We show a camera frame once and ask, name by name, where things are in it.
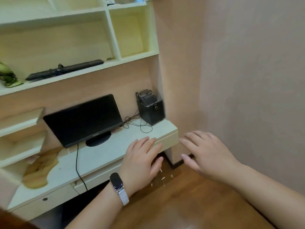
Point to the person's left forearm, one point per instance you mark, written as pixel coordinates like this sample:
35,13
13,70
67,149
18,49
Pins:
97,209

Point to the white keyboard tray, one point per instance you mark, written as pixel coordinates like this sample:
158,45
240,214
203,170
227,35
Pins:
100,177

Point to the person's right hand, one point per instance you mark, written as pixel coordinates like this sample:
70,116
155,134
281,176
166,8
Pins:
209,157

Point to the person's right thumb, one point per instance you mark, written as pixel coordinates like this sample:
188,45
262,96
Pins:
189,162

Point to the person's right forearm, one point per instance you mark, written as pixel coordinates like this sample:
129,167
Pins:
266,193

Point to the black keyboard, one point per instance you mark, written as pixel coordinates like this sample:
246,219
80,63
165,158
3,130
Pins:
64,69

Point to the green and white ornament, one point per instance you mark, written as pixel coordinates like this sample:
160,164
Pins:
8,77

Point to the white desk drawer with lock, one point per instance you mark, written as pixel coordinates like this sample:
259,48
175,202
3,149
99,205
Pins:
47,200

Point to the person's left hand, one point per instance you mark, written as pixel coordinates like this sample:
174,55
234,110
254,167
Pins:
137,162

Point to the scattered wood chips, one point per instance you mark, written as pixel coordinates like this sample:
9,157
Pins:
164,180

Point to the black speaker box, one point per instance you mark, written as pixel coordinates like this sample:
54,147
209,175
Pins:
151,109

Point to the white desk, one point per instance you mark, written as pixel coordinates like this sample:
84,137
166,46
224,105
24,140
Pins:
104,152

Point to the white wall shelf unit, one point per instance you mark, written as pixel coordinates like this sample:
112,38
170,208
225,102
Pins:
71,40

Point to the white side shelf unit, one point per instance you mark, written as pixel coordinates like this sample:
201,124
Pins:
19,140

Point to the person's left thumb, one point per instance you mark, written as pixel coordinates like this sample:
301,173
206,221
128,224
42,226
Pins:
157,165

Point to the black computer monitor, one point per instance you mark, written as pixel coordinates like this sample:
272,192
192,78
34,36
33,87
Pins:
83,119

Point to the person's right middle finger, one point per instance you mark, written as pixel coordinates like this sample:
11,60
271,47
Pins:
194,138

